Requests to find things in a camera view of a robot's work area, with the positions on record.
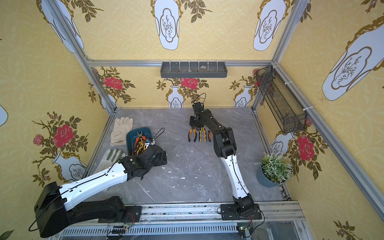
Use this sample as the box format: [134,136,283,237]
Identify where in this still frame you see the yellow black combination pliers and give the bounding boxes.
[199,127,207,142]

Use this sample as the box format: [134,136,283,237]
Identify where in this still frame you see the yellow handled pliers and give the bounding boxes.
[208,130,212,142]

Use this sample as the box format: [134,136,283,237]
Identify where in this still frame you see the yellow long-nose pliers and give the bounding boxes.
[188,128,197,142]

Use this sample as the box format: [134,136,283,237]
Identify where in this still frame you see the orange black reversed pliers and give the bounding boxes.
[132,132,147,155]

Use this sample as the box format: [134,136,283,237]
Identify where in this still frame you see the teal plastic storage box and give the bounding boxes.
[126,127,153,155]

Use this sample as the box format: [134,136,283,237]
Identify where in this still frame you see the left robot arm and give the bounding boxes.
[34,145,167,238]

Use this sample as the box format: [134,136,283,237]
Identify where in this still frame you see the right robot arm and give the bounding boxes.
[190,109,254,216]

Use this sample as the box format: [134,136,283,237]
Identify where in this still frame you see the beige work glove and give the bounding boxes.
[110,117,134,146]

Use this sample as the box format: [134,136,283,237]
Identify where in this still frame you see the white green work glove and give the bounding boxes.
[94,149,127,174]

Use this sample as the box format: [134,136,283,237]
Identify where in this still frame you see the potted green plant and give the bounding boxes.
[257,153,294,188]

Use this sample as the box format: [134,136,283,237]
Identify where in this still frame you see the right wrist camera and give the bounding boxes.
[193,102,205,117]

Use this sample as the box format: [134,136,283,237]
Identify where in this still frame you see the grey wall shelf tray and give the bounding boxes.
[160,61,228,79]

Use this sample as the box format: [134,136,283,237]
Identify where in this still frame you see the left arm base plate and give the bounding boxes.
[98,206,142,223]

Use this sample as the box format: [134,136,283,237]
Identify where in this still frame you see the black wire mesh basket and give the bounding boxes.
[255,67,307,134]

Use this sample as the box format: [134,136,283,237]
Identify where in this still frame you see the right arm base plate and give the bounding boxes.
[220,204,263,221]

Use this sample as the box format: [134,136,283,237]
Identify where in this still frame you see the aluminium front rail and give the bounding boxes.
[50,201,313,240]

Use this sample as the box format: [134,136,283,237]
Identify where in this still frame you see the aluminium corner frame post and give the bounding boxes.
[271,0,310,64]

